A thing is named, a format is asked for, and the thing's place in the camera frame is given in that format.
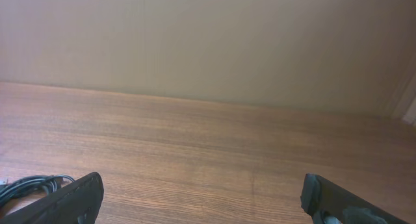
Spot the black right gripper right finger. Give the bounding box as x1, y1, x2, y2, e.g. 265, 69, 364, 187
300, 173, 408, 224

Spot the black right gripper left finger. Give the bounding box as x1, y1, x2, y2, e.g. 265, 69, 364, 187
1, 172, 104, 224

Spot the black usb cable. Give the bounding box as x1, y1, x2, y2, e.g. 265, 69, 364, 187
0, 174, 76, 208

